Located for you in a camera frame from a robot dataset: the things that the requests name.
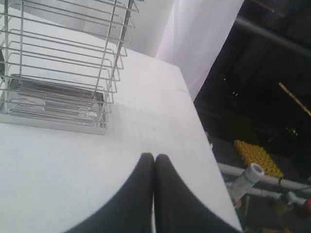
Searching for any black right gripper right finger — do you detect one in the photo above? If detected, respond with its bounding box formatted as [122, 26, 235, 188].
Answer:
[154, 154, 239, 233]

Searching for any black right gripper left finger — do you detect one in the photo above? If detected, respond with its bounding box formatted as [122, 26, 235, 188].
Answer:
[67, 153, 154, 233]

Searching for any white backdrop curtain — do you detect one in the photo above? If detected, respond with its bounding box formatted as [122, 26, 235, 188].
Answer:
[129, 0, 243, 99]

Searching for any grey pipe frame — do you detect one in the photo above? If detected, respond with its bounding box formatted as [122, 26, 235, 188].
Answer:
[218, 163, 311, 204]

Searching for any chrome wire utensil holder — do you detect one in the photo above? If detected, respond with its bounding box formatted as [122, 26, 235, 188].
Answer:
[0, 0, 139, 134]

